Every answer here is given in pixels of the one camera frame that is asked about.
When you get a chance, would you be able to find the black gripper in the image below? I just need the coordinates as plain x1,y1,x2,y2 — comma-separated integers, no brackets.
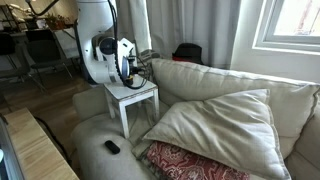
127,55,149,78

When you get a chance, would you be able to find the small white wooden chair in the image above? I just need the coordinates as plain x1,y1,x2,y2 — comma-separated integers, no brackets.
103,42,160,140

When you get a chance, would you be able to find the black metal chair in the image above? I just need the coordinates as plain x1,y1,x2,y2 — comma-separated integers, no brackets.
24,29,74,93
0,31,27,84

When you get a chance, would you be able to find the grey white patterned blanket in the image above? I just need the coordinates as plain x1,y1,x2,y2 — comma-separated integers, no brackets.
136,49,163,83

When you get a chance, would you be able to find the black hat with red band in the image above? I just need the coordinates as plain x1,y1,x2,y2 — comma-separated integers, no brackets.
171,42,205,66

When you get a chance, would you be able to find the white curtain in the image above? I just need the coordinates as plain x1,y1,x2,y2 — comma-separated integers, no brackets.
114,0,242,71

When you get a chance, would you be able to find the beige fabric sofa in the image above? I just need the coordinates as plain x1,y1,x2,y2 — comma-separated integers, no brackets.
70,58,320,180

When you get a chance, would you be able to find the black remote control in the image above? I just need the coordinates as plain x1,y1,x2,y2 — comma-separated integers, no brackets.
104,139,121,155

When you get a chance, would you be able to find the potted plant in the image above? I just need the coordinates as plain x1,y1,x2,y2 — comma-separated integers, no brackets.
44,13,68,31

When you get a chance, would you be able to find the beige throw pillow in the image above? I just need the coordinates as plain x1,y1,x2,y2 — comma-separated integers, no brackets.
142,88,293,180

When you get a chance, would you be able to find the red patterned cushion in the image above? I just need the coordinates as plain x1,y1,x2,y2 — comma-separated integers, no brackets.
145,140,251,180

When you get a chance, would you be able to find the light wooden table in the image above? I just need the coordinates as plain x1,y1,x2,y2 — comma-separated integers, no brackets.
3,107,80,180

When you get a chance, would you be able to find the black floor cable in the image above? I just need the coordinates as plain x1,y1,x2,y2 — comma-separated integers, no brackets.
33,115,73,166

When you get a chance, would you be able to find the white window frame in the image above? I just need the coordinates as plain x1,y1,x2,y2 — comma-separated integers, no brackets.
252,0,320,53

